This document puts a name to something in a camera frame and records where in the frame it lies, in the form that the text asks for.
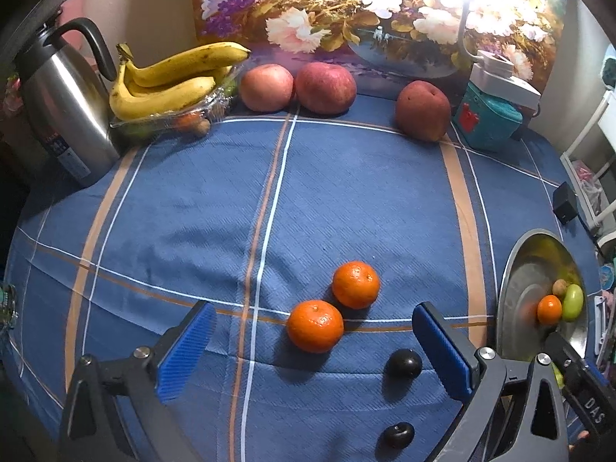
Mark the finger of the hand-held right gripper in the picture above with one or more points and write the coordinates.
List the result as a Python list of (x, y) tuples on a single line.
[(584, 404), (596, 376)]

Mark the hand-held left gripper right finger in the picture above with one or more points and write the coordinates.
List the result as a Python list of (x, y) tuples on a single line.
[(440, 349)]

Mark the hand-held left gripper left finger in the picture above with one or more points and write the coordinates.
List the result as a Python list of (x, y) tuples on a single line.
[(185, 351)]

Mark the green mango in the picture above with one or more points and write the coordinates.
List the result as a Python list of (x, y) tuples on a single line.
[(572, 302)]

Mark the orange mandarin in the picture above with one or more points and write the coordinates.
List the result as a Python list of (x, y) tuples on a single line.
[(356, 284), (315, 325), (549, 309)]

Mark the brown kiwi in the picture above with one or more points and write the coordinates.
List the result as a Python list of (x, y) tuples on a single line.
[(559, 288)]

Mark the round metal bowl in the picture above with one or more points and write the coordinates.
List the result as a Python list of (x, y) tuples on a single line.
[(524, 279)]

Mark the dark plum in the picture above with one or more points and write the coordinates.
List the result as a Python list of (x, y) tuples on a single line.
[(404, 363), (398, 435)]

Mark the blue plaid tablecloth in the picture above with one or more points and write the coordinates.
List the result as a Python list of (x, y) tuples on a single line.
[(192, 231)]

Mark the black power adapter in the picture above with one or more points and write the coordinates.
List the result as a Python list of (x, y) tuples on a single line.
[(564, 202)]

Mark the glass mug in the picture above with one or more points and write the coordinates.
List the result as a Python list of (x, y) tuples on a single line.
[(7, 305)]

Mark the white shelf rack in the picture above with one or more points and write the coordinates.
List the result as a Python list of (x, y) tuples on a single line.
[(596, 154)]

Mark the small brown fruit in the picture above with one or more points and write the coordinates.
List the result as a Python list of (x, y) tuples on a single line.
[(202, 126)]

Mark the teal box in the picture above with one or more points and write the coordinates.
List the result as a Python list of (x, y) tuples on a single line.
[(486, 122)]

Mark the small orange fruit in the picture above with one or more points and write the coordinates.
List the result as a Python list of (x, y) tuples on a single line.
[(186, 120)]

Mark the red apple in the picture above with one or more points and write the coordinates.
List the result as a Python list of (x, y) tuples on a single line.
[(326, 87), (266, 87), (423, 110)]

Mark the clear plastic fruit tray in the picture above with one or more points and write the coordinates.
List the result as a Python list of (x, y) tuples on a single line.
[(216, 106)]

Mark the stainless steel kettle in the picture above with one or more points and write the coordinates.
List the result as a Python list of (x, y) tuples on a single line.
[(62, 106)]

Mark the white desk lamp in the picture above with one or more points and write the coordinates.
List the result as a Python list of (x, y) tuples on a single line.
[(505, 82)]

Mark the pink artificial flowers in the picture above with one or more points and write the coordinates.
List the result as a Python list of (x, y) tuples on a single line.
[(12, 96)]

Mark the floral painting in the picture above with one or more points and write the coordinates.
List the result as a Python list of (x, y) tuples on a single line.
[(337, 9)]

